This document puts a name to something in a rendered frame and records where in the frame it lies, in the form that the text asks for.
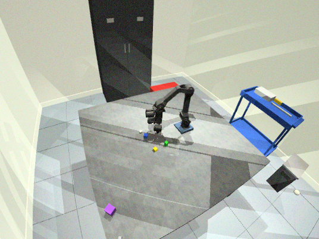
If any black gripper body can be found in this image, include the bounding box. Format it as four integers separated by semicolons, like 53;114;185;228
154;117;162;131

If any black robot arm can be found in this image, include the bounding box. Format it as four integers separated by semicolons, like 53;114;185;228
145;83;195;130

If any small purple block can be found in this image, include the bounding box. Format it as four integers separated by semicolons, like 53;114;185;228
104;204;116;216

